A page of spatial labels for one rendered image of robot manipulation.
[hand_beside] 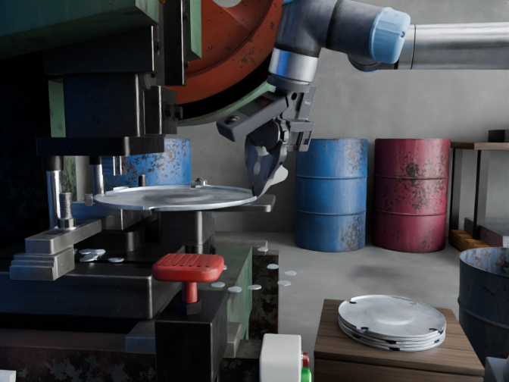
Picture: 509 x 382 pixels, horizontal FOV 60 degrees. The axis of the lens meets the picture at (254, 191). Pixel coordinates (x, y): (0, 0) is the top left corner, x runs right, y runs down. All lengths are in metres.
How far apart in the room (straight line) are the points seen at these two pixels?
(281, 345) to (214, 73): 0.74
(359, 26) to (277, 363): 0.47
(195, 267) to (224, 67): 0.75
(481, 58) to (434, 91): 3.42
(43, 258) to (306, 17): 0.50
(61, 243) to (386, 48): 0.54
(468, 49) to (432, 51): 0.06
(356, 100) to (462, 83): 0.91
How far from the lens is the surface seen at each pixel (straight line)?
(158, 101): 0.77
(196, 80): 1.15
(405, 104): 4.19
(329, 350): 1.21
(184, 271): 0.45
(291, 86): 0.72
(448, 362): 1.23
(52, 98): 1.03
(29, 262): 0.65
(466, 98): 4.34
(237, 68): 1.13
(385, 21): 0.70
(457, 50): 0.83
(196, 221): 0.76
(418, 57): 0.82
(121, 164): 0.83
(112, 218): 0.78
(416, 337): 1.24
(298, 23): 0.71
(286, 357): 0.57
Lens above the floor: 0.89
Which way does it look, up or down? 7 degrees down
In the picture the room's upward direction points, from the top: straight up
